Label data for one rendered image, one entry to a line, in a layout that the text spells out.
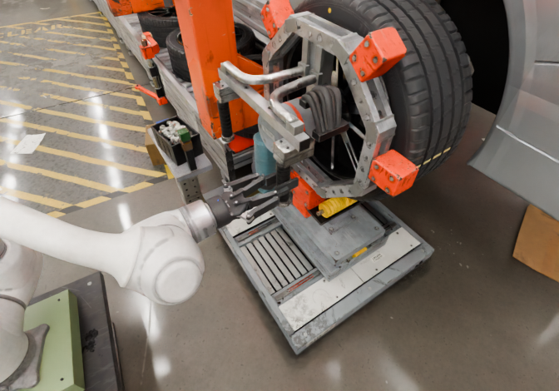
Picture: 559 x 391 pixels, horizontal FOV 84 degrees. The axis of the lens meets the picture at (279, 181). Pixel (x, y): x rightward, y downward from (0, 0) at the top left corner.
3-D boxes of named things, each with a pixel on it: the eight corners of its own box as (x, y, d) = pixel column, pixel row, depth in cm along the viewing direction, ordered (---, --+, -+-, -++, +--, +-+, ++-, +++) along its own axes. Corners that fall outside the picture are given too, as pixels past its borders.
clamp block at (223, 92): (247, 96, 98) (246, 80, 94) (221, 104, 94) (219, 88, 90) (239, 88, 100) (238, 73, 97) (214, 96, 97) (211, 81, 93)
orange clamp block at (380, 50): (383, 75, 75) (409, 52, 67) (359, 84, 72) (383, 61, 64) (370, 50, 76) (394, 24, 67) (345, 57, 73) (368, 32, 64)
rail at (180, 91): (242, 170, 180) (238, 139, 164) (227, 175, 176) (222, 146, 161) (129, 32, 325) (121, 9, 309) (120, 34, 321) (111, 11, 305)
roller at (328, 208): (379, 191, 126) (383, 181, 122) (321, 224, 115) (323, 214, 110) (368, 183, 129) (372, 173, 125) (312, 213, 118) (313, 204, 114)
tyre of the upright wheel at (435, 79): (320, -25, 112) (321, 136, 153) (264, -15, 103) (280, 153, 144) (516, -16, 67) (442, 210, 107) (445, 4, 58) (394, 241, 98)
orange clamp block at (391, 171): (386, 167, 87) (412, 186, 82) (365, 178, 84) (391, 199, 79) (393, 147, 82) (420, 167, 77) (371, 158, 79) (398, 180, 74)
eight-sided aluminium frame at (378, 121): (367, 220, 104) (419, 61, 65) (352, 230, 101) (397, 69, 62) (278, 136, 135) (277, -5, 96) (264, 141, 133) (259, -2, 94)
